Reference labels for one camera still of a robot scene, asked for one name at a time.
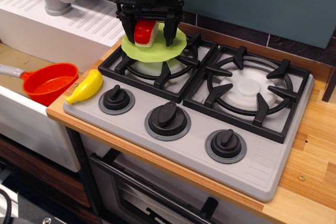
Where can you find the black left stove knob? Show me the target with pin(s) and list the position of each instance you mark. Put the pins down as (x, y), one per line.
(116, 101)

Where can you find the orange toy saucepan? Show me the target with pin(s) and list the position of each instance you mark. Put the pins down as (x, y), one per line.
(46, 84)

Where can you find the black left burner grate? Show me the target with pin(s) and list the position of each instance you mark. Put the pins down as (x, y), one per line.
(167, 79)

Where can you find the black stove knob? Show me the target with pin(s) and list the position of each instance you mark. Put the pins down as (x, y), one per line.
(226, 146)
(116, 101)
(167, 122)

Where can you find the black burner grate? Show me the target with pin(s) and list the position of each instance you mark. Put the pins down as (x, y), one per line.
(167, 79)
(254, 93)

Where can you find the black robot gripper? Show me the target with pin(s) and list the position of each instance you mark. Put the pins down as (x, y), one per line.
(169, 11)

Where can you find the red and white sushi toy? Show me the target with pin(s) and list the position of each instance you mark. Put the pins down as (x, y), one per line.
(145, 33)

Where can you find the black right burner grate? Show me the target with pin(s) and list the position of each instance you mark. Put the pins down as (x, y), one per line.
(254, 93)

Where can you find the white toy sink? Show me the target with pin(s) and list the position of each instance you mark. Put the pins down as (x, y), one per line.
(30, 38)

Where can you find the black middle stove knob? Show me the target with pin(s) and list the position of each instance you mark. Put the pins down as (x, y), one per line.
(167, 122)

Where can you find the grey toy stove top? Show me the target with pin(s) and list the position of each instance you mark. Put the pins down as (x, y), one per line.
(257, 174)

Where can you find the green plastic lettuce leaf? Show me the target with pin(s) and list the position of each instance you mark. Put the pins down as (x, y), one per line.
(159, 51)

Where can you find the toy oven door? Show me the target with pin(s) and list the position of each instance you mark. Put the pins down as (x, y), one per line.
(148, 195)

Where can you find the yellow toy banana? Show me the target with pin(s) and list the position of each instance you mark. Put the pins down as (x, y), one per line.
(87, 88)

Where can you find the black right stove knob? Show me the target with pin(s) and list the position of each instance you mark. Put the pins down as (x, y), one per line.
(226, 146)

